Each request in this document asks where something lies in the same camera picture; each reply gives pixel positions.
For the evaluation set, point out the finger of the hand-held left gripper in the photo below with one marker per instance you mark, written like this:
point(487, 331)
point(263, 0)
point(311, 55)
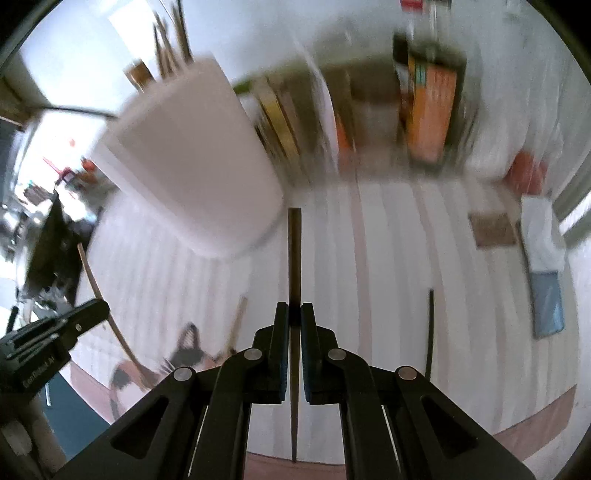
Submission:
point(90, 316)

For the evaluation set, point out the dark wooden chopstick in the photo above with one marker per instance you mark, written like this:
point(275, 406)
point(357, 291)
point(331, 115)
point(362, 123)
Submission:
point(294, 277)
point(430, 332)
point(183, 32)

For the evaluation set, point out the yellow green seasoning box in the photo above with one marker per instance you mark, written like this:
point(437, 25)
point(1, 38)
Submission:
point(277, 120)

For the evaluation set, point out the clear plastic organizer tray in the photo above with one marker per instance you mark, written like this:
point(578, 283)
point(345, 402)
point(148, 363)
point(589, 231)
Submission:
point(369, 168)

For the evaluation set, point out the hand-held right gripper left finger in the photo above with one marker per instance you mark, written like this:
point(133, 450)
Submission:
point(277, 355)

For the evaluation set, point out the clear plastic bag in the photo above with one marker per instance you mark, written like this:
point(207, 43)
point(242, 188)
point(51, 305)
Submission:
point(526, 170)

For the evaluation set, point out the pink round chopstick holder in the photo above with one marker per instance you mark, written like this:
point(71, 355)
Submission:
point(194, 161)

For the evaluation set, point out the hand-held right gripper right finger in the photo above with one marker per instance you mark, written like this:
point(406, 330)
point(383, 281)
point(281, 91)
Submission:
point(310, 355)

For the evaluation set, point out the striped cat print tablecloth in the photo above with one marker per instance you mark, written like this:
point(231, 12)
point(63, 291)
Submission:
point(369, 277)

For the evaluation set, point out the grey window frame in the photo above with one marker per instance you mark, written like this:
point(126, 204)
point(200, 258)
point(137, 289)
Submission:
point(572, 207)

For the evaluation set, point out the black gas stove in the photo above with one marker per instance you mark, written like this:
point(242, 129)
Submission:
point(55, 240)

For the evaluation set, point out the white orange seasoning packet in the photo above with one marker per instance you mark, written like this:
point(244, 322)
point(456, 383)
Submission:
point(328, 115)

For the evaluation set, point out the small brown card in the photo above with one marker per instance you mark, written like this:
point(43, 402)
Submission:
point(493, 230)

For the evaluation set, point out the dark bottle with orange label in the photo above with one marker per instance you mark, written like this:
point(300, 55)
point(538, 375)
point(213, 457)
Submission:
point(431, 106)

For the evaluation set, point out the dark blue flat case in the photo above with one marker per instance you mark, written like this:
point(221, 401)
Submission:
point(548, 304)

